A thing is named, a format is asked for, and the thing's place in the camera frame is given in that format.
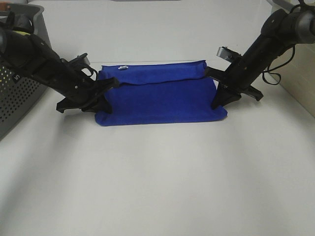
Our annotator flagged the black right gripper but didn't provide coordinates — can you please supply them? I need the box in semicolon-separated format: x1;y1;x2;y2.
204;55;262;110

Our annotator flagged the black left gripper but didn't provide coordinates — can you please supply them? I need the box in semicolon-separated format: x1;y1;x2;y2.
56;59;120;114

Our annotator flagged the blue microfibre towel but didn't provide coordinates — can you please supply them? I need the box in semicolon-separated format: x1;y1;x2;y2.
95;60;227;126

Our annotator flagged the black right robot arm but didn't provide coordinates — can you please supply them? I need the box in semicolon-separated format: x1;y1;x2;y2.
205;0;315;109

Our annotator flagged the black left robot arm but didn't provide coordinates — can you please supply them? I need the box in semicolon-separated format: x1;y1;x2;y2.
0;29;119;114

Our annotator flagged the grey perforated plastic basket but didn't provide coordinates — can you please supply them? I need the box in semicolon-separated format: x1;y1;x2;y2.
0;2;51;139

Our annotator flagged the yellow-green towel in basket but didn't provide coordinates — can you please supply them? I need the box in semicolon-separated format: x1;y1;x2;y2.
13;30;30;36

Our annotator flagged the black cloth in basket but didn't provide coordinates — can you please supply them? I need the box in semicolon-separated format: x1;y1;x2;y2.
4;12;34;34

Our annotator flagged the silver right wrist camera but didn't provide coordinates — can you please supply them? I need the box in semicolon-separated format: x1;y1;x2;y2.
217;47;242;62

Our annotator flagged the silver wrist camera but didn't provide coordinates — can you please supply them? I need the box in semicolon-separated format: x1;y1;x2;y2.
217;47;242;62
73;53;90;65

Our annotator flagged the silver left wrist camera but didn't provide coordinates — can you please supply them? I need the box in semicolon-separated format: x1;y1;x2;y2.
73;53;90;65

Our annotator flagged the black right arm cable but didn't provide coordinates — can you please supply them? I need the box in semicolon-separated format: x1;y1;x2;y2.
261;41;296;86

